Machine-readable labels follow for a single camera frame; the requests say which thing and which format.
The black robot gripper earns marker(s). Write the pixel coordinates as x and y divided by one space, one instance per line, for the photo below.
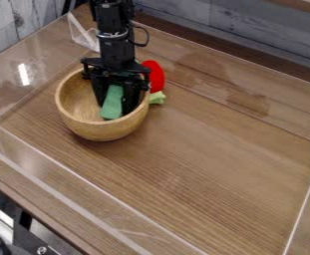
117 67

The green rectangular block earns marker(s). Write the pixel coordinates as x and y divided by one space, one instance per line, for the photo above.
113 108

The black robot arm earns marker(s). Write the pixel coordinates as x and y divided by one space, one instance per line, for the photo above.
114 16

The red plush strawberry toy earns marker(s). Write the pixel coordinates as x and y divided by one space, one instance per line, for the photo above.
157 79

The clear acrylic tray wall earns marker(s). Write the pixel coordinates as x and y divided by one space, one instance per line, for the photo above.
96 222

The black table clamp mount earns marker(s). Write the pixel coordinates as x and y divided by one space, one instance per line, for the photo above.
26 239

